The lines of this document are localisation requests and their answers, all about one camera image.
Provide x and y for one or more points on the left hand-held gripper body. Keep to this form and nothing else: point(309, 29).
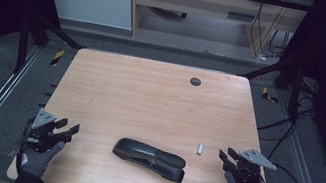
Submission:
point(44, 119)

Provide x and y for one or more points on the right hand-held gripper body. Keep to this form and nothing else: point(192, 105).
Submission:
point(252, 158)

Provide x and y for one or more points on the small white cylinder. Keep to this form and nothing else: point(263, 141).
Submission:
point(200, 149)

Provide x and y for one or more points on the black stapler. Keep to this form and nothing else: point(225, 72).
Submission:
point(145, 158)

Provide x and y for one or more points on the grey tape piece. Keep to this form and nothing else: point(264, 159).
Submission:
point(12, 153)

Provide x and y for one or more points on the orange-black tool on right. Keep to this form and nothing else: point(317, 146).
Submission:
point(268, 96)

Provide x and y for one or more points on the light wooden desk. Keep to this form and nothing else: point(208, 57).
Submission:
point(200, 0)

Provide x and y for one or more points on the small black table bracket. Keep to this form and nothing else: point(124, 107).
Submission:
point(42, 104)

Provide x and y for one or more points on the black upright frame post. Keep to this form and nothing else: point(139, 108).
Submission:
point(22, 46)
point(295, 94)

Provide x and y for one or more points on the black diagonal frame strut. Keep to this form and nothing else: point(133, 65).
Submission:
point(59, 32)
point(266, 70)

